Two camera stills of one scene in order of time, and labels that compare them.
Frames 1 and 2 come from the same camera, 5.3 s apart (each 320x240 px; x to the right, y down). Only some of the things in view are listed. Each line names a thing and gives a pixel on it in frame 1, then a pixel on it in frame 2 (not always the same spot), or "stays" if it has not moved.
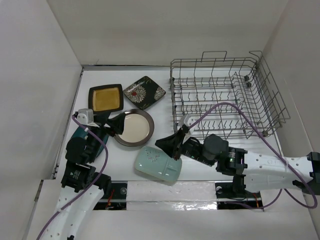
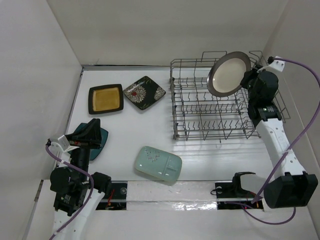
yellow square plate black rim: x=106 y=98 stays
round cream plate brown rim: x=138 y=128 to x=225 y=75
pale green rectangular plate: x=154 y=161 stays
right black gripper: x=172 y=144 to x=249 y=75
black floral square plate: x=144 y=92 stays
